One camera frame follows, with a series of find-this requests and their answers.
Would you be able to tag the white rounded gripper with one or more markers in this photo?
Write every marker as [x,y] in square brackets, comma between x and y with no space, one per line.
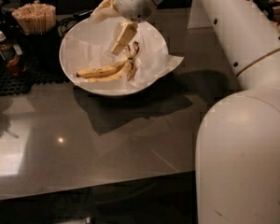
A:
[132,2]

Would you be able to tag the spotted yellow banana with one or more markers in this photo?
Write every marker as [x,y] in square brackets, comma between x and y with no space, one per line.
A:
[126,71]
[105,71]

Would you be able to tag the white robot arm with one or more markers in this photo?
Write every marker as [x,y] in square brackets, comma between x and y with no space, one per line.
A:
[237,160]

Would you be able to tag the white bowl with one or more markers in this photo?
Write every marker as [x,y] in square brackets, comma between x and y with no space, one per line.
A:
[81,44]

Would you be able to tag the white paper liner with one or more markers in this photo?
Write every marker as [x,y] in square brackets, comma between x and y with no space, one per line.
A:
[155,62]

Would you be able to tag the black stir stick cup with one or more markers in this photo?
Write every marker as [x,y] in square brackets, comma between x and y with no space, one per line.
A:
[46,47]

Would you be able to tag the bundle of wooden stir sticks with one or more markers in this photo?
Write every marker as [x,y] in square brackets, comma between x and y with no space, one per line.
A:
[35,18]

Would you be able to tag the black rubber grid mat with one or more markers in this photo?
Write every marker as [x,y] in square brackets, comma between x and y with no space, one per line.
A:
[34,75]

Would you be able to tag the small brown sauce bottle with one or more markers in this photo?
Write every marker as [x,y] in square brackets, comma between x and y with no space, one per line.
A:
[12,60]

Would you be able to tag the black wire condiment rack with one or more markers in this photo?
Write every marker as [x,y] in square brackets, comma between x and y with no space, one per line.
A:
[273,11]

